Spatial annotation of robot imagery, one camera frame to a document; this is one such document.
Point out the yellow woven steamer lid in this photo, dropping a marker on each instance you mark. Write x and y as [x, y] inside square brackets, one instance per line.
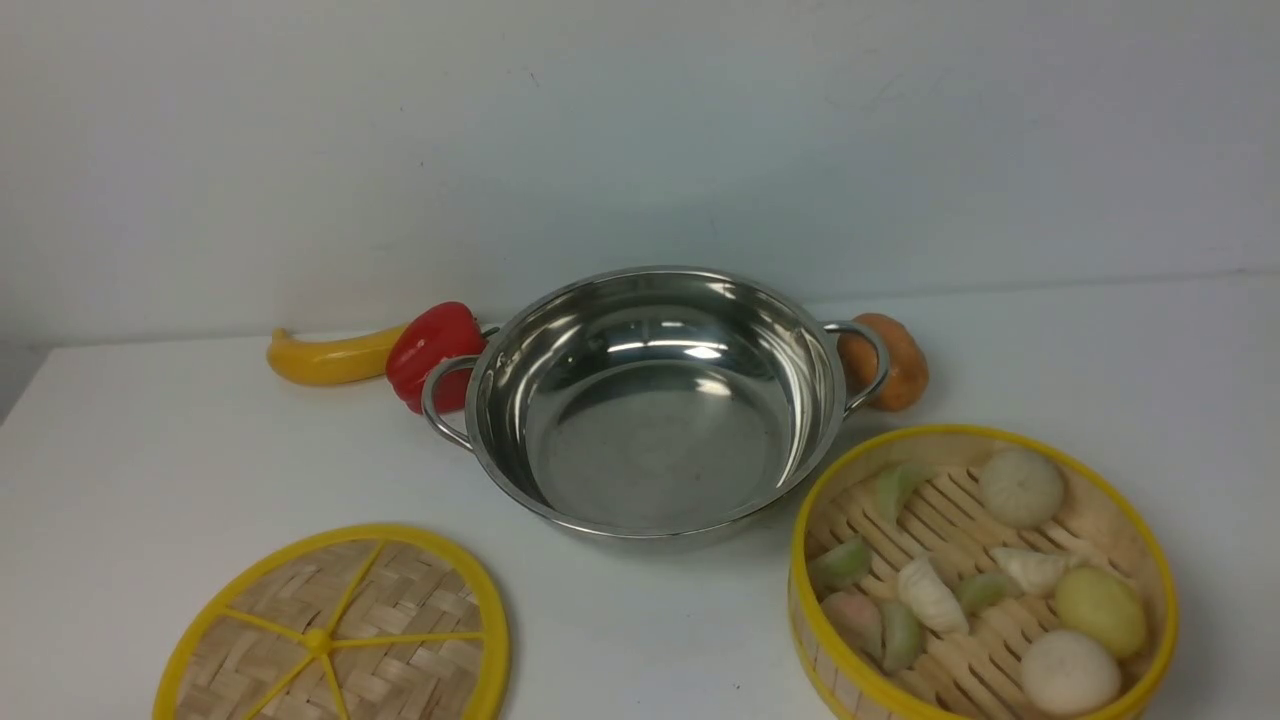
[377, 621]

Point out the yellow bamboo steamer basket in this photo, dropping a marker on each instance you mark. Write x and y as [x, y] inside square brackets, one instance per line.
[977, 675]

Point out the stainless steel pot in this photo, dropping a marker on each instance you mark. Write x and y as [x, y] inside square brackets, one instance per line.
[655, 403]

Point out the red toy bell pepper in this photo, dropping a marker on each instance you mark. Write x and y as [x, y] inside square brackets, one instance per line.
[444, 331]

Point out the orange toy bun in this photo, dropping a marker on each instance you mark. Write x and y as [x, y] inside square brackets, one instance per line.
[909, 374]

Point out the green dumpling top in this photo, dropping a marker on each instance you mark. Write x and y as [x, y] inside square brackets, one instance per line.
[896, 485]

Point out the green dumpling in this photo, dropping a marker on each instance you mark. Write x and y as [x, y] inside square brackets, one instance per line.
[975, 594]
[896, 485]
[842, 567]
[902, 637]

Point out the green dumpling left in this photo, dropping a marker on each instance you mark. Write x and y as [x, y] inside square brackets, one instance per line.
[842, 567]

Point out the pink dumpling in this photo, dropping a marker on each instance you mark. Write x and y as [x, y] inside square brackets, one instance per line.
[857, 620]

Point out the yellow toy banana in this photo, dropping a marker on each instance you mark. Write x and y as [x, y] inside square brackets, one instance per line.
[331, 363]

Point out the white dumpling centre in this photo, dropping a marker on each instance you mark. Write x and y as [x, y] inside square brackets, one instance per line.
[921, 588]

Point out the white dumpling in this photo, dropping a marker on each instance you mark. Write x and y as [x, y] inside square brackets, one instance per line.
[1034, 573]
[921, 588]

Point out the green dumpling bottom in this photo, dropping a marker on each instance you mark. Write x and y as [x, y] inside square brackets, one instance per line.
[902, 637]

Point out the white round bun top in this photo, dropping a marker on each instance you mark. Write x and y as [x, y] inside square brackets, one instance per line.
[1021, 488]

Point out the white round bun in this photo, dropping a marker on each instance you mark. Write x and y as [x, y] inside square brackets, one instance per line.
[1021, 488]
[1066, 674]

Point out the green dumpling centre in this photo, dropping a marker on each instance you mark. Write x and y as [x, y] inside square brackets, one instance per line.
[975, 594]

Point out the white dumpling right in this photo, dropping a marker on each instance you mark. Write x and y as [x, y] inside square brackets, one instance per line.
[1034, 573]

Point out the yellow round bun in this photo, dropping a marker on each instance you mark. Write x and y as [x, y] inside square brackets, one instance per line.
[1102, 606]

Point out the white round bun bottom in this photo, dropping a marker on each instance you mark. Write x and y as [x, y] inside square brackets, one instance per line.
[1066, 674]

